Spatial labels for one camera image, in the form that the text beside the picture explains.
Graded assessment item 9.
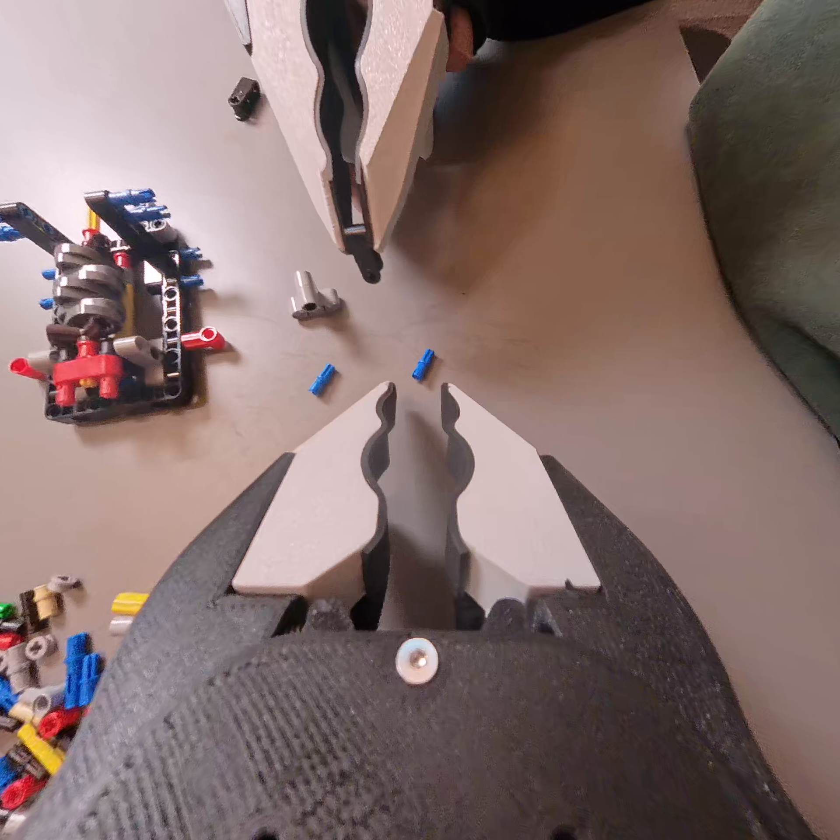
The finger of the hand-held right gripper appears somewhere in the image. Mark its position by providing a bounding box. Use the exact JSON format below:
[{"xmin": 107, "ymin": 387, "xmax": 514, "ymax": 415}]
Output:
[
  {"xmin": 354, "ymin": 0, "xmax": 450, "ymax": 253},
  {"xmin": 223, "ymin": 0, "xmax": 352, "ymax": 253}
]

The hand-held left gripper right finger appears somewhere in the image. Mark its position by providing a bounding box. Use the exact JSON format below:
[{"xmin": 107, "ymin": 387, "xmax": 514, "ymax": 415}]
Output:
[{"xmin": 441, "ymin": 384, "xmax": 601, "ymax": 614}]

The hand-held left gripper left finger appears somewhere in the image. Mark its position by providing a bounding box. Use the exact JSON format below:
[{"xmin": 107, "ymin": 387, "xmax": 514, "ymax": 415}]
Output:
[{"xmin": 233, "ymin": 382, "xmax": 399, "ymax": 627}]

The black lego connector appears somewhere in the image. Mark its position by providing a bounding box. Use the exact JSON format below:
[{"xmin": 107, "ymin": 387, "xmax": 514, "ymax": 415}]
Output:
[{"xmin": 331, "ymin": 154, "xmax": 383, "ymax": 284}]

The small black lego piece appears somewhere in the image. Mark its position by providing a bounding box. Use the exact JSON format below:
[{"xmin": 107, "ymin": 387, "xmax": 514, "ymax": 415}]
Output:
[{"xmin": 227, "ymin": 77, "xmax": 262, "ymax": 122}]

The grey lego connector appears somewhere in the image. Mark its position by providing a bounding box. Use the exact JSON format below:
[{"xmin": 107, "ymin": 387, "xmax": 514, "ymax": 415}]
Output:
[{"xmin": 292, "ymin": 270, "xmax": 343, "ymax": 321}]

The partly built lego model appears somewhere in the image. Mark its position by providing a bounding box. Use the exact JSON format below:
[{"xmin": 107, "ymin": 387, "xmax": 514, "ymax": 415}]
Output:
[{"xmin": 0, "ymin": 187, "xmax": 227, "ymax": 424}]

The pile of loose lego pieces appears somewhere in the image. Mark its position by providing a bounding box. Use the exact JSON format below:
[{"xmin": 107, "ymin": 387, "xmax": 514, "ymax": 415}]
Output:
[{"xmin": 0, "ymin": 574, "xmax": 152, "ymax": 840}]

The person's right hand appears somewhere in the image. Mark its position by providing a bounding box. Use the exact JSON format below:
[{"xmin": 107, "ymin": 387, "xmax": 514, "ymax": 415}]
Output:
[{"xmin": 446, "ymin": 10, "xmax": 490, "ymax": 73}]

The green garment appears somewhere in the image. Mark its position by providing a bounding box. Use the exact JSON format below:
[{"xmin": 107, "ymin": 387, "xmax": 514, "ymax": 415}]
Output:
[{"xmin": 686, "ymin": 0, "xmax": 840, "ymax": 447}]

